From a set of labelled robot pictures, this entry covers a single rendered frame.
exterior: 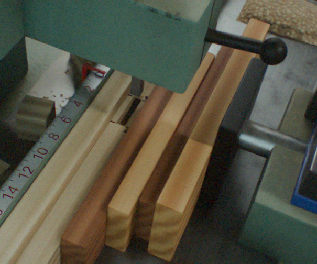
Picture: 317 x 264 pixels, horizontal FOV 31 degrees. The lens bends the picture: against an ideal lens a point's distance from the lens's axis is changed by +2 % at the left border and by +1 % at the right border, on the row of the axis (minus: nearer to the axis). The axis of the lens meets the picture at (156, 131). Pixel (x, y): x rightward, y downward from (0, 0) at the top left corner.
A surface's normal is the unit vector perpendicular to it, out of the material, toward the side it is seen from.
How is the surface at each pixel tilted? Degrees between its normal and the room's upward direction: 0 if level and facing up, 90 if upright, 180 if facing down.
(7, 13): 90
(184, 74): 90
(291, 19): 29
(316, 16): 23
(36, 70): 0
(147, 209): 90
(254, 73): 0
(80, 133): 0
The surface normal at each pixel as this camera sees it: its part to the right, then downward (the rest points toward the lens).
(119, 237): -0.38, 0.67
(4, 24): 0.92, 0.36
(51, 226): 0.11, -0.65
